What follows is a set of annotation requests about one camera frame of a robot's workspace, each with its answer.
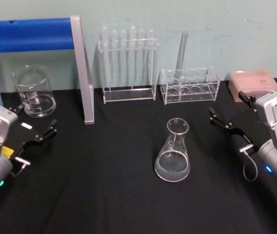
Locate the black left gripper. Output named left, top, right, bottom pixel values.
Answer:
left=1, top=104, right=58, bottom=159

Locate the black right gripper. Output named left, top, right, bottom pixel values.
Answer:
left=208, top=90, right=272, bottom=156

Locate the clear glass beaker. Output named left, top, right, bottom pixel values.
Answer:
left=11, top=64, right=57, bottom=119

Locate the pink pipette tip box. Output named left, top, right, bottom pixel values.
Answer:
left=228, top=70, right=277, bottom=103

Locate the low clear acrylic rack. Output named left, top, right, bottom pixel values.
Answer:
left=159, top=66, right=221, bottom=106

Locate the long clear glass tube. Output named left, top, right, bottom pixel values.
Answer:
left=175, top=31, right=189, bottom=81

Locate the clear glass conical flask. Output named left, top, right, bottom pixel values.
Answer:
left=154, top=117, right=191, bottom=183

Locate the blue and grey pipette stand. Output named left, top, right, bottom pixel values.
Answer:
left=0, top=15, right=96, bottom=125

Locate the black table cloth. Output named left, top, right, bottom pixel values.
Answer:
left=0, top=78, right=277, bottom=234

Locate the tall clear acrylic tube rack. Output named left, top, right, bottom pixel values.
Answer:
left=97, top=36, right=159, bottom=105

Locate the clear glass test tube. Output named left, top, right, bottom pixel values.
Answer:
left=101, top=26, right=110, bottom=87
left=138, top=28, right=146, bottom=87
left=129, top=25, right=138, bottom=87
left=119, top=29, right=128, bottom=87
left=147, top=28, right=155, bottom=87
left=110, top=29, right=118, bottom=87

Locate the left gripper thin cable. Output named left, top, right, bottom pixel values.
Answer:
left=9, top=156, right=31, bottom=177

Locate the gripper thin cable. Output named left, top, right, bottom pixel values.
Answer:
left=9, top=156, right=31, bottom=177
left=240, top=144, right=260, bottom=182

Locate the right gripper thin cable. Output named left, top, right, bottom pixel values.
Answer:
left=240, top=144, right=260, bottom=182

